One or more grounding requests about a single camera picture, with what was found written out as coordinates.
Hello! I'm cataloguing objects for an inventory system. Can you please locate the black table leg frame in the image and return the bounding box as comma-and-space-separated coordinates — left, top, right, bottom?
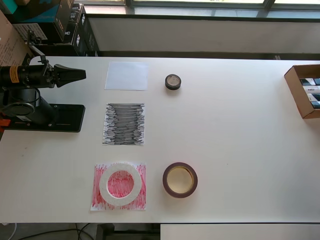
96, 223, 161, 240

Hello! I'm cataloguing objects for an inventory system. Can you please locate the small plain teal box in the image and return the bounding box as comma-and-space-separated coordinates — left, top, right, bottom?
0, 0, 18, 15

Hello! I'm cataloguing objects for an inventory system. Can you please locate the open brown cardboard tray box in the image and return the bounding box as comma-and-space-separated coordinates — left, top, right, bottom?
284, 64, 320, 120

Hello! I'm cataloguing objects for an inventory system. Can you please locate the black and teal carton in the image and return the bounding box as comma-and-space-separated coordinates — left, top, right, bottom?
4, 0, 75, 46

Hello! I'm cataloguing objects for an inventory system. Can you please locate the black floor cable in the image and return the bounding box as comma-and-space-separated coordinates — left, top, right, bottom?
74, 221, 97, 240

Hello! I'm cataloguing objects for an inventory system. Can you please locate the red 3M tape roll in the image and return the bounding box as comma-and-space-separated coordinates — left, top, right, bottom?
162, 161, 199, 200

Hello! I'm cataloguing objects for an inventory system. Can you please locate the wide white tape roll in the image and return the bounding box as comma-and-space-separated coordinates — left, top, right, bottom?
98, 161, 143, 207

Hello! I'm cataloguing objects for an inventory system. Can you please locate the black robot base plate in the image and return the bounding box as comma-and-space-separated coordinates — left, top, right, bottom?
3, 103, 86, 134

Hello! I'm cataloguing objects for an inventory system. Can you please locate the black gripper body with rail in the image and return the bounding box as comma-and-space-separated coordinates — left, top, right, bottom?
37, 63, 57, 89

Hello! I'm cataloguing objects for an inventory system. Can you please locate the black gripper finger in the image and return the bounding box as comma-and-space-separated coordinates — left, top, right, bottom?
55, 76, 87, 89
53, 63, 87, 84

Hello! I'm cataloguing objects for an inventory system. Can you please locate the narrow black printed box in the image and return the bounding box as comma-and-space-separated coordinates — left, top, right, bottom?
62, 3, 85, 46

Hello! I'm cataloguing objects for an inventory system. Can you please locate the white floor cable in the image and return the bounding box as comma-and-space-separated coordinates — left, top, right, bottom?
0, 221, 18, 240

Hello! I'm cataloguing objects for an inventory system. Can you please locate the long black printed box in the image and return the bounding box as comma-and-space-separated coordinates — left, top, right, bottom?
73, 11, 101, 57

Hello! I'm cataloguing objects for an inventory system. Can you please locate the small black tape roll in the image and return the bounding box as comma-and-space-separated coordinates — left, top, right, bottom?
164, 73, 182, 92

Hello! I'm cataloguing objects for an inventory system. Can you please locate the black scribbled paper sheet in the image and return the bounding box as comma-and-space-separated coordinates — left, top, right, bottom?
101, 102, 146, 147

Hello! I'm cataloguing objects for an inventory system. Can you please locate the red scribbled paper sheet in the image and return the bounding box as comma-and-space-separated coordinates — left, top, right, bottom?
89, 162, 147, 212

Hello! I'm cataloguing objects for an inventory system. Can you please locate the blank white paper sheet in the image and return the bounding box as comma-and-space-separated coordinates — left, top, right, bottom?
104, 61, 149, 91

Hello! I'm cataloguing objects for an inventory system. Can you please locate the large GX760A cardboard box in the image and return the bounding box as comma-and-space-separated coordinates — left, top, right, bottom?
0, 9, 35, 76

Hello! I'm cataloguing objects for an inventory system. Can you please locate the wrist camera board on bracket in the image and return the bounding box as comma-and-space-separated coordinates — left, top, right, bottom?
24, 28, 49, 66

